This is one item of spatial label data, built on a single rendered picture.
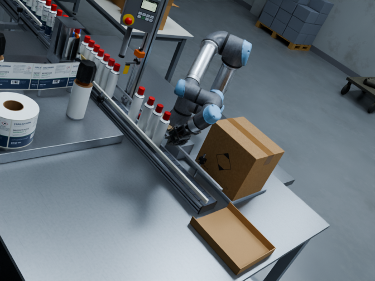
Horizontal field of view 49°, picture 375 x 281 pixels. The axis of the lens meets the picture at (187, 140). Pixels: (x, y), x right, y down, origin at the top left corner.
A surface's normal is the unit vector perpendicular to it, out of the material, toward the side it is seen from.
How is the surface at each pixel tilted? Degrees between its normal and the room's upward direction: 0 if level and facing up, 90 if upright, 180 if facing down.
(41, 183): 0
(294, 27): 90
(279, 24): 90
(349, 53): 90
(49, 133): 0
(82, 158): 0
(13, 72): 90
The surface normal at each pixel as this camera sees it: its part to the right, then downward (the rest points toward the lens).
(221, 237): 0.36, -0.79
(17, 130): 0.52, 0.62
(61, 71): 0.67, 0.59
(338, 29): -0.72, 0.11
